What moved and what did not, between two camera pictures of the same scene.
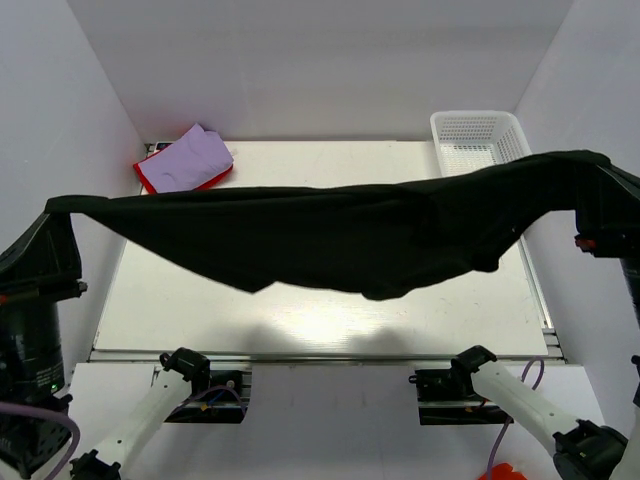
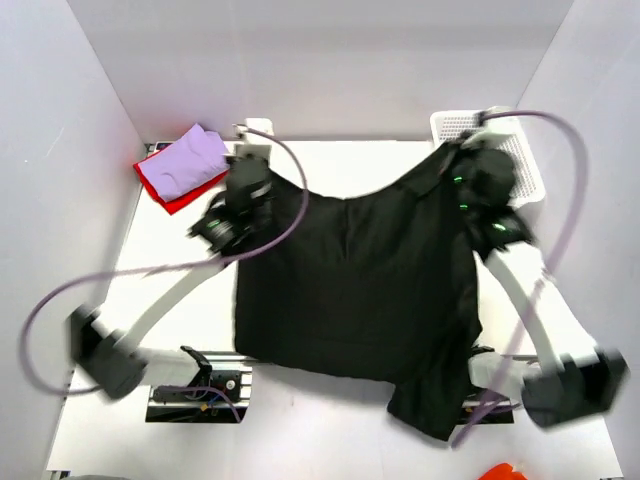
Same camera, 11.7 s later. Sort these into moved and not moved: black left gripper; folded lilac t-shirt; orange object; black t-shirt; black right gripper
Moved: black right gripper; black t-shirt; black left gripper
Not moved: folded lilac t-shirt; orange object
